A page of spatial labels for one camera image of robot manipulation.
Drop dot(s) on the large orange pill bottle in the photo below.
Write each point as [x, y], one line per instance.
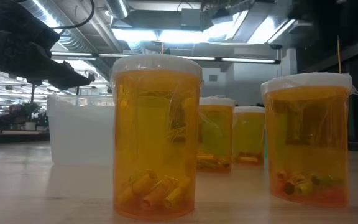
[154, 133]
[216, 133]
[308, 140]
[250, 133]

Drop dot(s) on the clear plastic bin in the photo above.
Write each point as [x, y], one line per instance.
[79, 133]

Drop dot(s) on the distant potted plant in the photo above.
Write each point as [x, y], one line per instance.
[30, 113]

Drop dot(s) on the person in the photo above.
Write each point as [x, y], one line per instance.
[15, 112]

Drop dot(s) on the distant office desk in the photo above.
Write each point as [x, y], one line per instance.
[14, 136]

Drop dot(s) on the long overhead light bar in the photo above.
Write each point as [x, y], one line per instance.
[197, 58]

